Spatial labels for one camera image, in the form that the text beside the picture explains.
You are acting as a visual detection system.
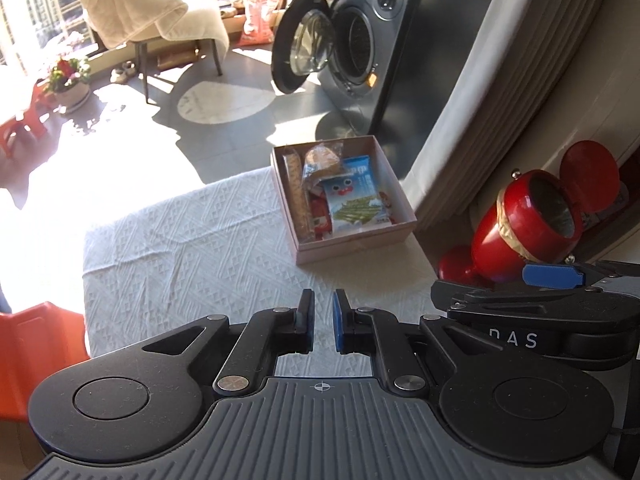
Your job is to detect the round bread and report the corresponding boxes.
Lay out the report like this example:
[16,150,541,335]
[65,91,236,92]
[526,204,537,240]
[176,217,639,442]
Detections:
[303,141,345,190]

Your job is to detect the pink cardboard box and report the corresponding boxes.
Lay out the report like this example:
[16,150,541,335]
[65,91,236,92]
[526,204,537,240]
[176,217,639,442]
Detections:
[270,136,416,266]

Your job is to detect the pair of slippers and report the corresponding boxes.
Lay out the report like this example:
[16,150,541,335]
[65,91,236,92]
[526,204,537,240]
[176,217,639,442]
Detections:
[110,61,137,84]

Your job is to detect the grey washing machine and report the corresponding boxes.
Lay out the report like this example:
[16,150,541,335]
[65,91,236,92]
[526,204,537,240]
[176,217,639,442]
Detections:
[271,0,491,178]

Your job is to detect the blue seaweed snack bag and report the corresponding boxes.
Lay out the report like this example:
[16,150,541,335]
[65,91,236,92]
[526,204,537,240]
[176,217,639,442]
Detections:
[319,154,394,235]

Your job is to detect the white textured tablecloth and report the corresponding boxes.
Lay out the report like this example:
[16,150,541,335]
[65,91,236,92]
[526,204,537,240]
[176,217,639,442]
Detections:
[84,168,435,377]

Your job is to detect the red snack packets in box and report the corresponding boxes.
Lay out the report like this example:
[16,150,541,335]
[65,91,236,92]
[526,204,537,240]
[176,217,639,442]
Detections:
[309,192,396,240]

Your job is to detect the chair with beige blanket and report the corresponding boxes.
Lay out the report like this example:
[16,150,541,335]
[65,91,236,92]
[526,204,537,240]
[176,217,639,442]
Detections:
[78,0,230,91]

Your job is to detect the long brown wafer stick pack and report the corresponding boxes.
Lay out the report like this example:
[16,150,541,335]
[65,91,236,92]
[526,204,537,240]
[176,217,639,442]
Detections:
[283,148,314,243]

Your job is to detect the red sack on floor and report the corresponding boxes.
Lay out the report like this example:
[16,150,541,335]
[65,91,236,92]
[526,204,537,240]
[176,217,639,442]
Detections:
[239,0,280,47]

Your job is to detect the beige curtain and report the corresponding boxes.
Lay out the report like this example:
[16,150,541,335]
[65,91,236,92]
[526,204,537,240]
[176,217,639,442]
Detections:
[401,0,602,230]

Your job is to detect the red plastic stool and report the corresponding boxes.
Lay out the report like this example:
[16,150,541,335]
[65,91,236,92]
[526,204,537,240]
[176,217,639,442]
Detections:
[1,78,55,158]

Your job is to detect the orange plastic chair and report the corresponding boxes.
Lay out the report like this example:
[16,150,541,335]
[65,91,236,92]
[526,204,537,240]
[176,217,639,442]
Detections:
[0,302,89,422]

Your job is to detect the flower pot with plants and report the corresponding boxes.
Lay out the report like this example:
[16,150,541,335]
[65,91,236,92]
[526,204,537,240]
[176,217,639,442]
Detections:
[46,56,92,115]

